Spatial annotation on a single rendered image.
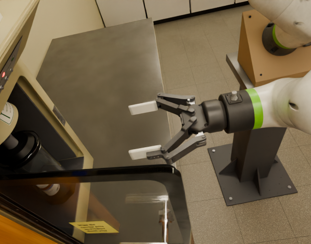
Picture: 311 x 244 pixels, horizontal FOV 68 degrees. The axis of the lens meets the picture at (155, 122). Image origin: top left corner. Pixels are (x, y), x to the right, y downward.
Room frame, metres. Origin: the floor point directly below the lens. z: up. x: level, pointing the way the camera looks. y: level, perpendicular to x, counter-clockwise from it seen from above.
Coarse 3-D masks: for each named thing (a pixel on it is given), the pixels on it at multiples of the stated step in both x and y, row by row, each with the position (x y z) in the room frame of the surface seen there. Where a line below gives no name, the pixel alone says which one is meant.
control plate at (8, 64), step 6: (18, 42) 0.40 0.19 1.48; (18, 48) 0.42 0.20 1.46; (12, 54) 0.37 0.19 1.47; (6, 66) 0.35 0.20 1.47; (12, 66) 0.41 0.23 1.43; (0, 72) 0.32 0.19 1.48; (6, 72) 0.36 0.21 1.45; (0, 78) 0.33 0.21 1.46; (0, 84) 0.34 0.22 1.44; (0, 90) 0.36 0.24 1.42
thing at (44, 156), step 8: (32, 152) 0.36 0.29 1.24; (40, 152) 0.38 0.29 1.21; (48, 152) 0.41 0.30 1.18; (24, 160) 0.35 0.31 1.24; (32, 160) 0.36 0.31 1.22; (40, 160) 0.37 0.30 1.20; (48, 160) 0.38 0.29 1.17; (56, 160) 0.41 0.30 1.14; (16, 168) 0.34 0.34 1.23; (24, 168) 0.35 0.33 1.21; (32, 168) 0.35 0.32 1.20; (40, 168) 0.36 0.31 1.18; (48, 168) 0.37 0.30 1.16; (56, 168) 0.38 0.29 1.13; (64, 168) 0.41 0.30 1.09
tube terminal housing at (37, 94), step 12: (12, 72) 0.47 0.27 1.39; (24, 72) 0.50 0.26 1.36; (12, 84) 0.44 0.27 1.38; (24, 84) 0.52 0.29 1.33; (36, 84) 0.51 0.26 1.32; (0, 96) 0.40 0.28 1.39; (36, 96) 0.52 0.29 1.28; (0, 108) 0.37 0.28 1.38; (48, 108) 0.50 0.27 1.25; (48, 120) 0.50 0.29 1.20; (60, 132) 0.51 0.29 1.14; (72, 132) 0.52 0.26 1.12; (72, 144) 0.52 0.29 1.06; (84, 156) 0.49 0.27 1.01; (84, 168) 0.45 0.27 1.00; (12, 216) 0.21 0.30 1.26
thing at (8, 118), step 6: (6, 102) 0.45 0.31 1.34; (6, 108) 0.41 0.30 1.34; (12, 108) 0.43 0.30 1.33; (0, 114) 0.39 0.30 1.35; (6, 114) 0.40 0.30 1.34; (12, 114) 0.41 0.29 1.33; (0, 120) 0.38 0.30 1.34; (6, 120) 0.38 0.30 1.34; (12, 120) 0.39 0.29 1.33; (0, 126) 0.37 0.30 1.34; (6, 126) 0.37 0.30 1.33; (12, 126) 0.38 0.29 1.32; (0, 132) 0.36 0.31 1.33; (6, 132) 0.36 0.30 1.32; (0, 138) 0.35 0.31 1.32
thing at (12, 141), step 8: (8, 136) 0.39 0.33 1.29; (16, 136) 0.42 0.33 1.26; (24, 136) 0.41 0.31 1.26; (32, 136) 0.41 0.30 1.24; (0, 144) 0.40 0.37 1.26; (8, 144) 0.38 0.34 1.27; (16, 144) 0.39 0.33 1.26; (24, 144) 0.38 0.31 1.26; (32, 144) 0.39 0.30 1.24; (0, 152) 0.38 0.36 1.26; (8, 152) 0.37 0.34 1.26; (16, 152) 0.36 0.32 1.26; (24, 152) 0.36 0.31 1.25; (0, 160) 0.36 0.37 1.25; (8, 160) 0.35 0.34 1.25; (16, 160) 0.35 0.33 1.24
